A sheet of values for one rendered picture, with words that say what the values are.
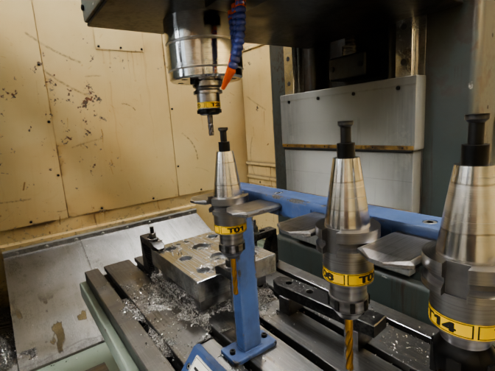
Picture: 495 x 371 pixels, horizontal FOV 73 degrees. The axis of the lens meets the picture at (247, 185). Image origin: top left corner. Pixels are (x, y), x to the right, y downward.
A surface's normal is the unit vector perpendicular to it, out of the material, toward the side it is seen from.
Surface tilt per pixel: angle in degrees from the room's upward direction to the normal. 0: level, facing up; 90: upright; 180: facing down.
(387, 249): 0
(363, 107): 90
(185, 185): 90
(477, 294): 30
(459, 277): 90
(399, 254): 0
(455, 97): 90
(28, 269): 24
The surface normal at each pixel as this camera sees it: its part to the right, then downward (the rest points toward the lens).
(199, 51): -0.04, 0.19
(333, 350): -0.07, -0.98
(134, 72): 0.59, 0.11
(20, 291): 0.18, -0.85
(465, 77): -0.80, 0.16
